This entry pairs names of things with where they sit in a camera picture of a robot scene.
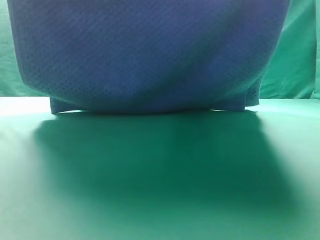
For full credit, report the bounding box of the blue waffle-weave towel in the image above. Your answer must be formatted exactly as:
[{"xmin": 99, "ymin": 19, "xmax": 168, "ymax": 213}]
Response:
[{"xmin": 7, "ymin": 0, "xmax": 290, "ymax": 114}]

